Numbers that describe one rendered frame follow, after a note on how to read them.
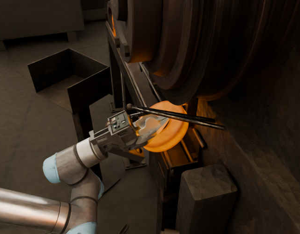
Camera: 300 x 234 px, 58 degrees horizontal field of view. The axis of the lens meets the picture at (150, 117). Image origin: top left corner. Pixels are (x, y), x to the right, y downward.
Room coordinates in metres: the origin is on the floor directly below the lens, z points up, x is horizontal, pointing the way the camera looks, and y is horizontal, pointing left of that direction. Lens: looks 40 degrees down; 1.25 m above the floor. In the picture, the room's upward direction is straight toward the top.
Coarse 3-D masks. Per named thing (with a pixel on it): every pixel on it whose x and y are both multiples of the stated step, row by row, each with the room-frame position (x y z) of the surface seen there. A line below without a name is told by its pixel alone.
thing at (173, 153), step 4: (176, 144) 0.58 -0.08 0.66; (172, 148) 0.56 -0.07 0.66; (176, 148) 0.56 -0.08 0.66; (180, 148) 0.56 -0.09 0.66; (168, 152) 0.54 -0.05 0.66; (172, 152) 0.54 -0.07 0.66; (176, 152) 0.54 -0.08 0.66; (180, 152) 0.54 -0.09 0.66; (172, 156) 0.53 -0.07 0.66; (176, 156) 0.53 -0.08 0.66; (180, 156) 0.53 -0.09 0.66; (184, 156) 0.53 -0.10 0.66; (172, 160) 0.51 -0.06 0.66; (176, 160) 0.51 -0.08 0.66; (180, 160) 0.51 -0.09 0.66; (184, 160) 0.51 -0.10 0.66; (176, 164) 0.50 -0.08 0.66
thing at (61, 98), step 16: (32, 64) 0.97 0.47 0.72; (48, 64) 1.03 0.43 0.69; (64, 64) 1.08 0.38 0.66; (80, 64) 1.07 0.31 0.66; (96, 64) 1.00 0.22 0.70; (32, 80) 0.96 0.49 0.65; (48, 80) 1.01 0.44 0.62; (64, 80) 1.06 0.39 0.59; (80, 80) 1.05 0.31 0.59; (96, 80) 0.89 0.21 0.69; (48, 96) 0.92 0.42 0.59; (64, 96) 0.92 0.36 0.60; (80, 96) 0.83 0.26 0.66; (96, 96) 0.88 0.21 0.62; (80, 112) 0.90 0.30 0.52; (80, 128) 0.90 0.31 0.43; (112, 176) 0.96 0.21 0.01
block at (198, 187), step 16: (192, 176) 0.35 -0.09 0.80; (208, 176) 0.35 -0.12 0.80; (224, 176) 0.35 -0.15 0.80; (192, 192) 0.31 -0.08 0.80; (208, 192) 0.31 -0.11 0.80; (224, 192) 0.31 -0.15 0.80; (192, 208) 0.30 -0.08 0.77; (208, 208) 0.30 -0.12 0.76; (224, 208) 0.31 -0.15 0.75; (176, 224) 0.35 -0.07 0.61; (192, 224) 0.29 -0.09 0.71; (208, 224) 0.30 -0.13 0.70; (224, 224) 0.31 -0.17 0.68
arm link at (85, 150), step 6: (78, 144) 0.51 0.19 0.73; (84, 144) 0.50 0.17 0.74; (90, 144) 0.50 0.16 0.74; (78, 150) 0.49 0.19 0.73; (84, 150) 0.49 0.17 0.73; (90, 150) 0.49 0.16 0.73; (84, 156) 0.48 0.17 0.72; (90, 156) 0.48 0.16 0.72; (96, 156) 0.48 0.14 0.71; (84, 162) 0.47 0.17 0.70; (90, 162) 0.47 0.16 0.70; (96, 162) 0.48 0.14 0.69
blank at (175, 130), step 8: (160, 104) 0.63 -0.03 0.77; (168, 104) 0.62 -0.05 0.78; (184, 112) 0.57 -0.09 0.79; (176, 120) 0.55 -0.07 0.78; (168, 128) 0.54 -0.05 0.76; (176, 128) 0.52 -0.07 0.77; (184, 128) 0.53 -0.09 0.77; (160, 136) 0.52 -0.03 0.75; (168, 136) 0.51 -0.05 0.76; (176, 136) 0.51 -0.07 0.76; (152, 144) 0.50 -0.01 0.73; (160, 144) 0.49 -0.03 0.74; (168, 144) 0.50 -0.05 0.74
